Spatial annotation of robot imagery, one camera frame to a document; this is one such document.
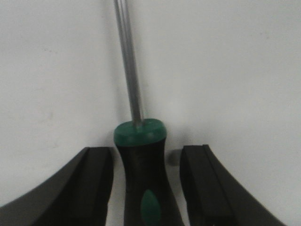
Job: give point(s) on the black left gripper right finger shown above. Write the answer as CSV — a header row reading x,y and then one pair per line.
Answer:
x,y
214,197

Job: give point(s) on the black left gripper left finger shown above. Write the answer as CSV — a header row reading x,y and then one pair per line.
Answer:
x,y
77,195

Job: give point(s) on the green black screwdriver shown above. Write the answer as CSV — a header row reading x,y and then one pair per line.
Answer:
x,y
149,199

